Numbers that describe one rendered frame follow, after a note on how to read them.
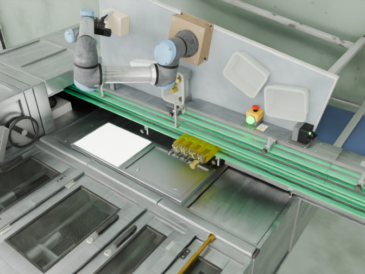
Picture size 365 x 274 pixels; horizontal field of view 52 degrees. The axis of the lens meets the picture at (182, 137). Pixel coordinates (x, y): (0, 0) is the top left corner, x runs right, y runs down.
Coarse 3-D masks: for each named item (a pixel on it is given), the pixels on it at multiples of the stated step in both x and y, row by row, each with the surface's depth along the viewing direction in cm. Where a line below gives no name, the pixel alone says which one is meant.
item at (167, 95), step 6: (180, 84) 237; (162, 90) 239; (168, 90) 243; (180, 90) 239; (162, 96) 241; (168, 96) 243; (174, 96) 243; (180, 96) 241; (174, 102) 237; (180, 102) 237
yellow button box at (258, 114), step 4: (252, 108) 211; (248, 112) 208; (252, 112) 207; (256, 112) 207; (260, 112) 207; (256, 116) 205; (260, 116) 208; (256, 120) 207; (260, 120) 210; (256, 124) 208
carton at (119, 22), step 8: (112, 8) 243; (112, 16) 237; (120, 16) 235; (128, 16) 238; (112, 24) 240; (120, 24) 236; (128, 24) 242; (112, 32) 244; (120, 32) 239; (128, 32) 245
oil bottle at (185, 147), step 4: (192, 136) 223; (188, 140) 220; (192, 140) 220; (196, 140) 220; (184, 144) 217; (188, 144) 217; (192, 144) 217; (180, 148) 216; (184, 148) 214; (188, 148) 214; (184, 152) 214
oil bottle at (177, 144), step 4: (180, 136) 224; (184, 136) 224; (188, 136) 224; (176, 140) 221; (180, 140) 221; (184, 140) 221; (172, 144) 219; (176, 144) 218; (180, 144) 218; (176, 148) 217
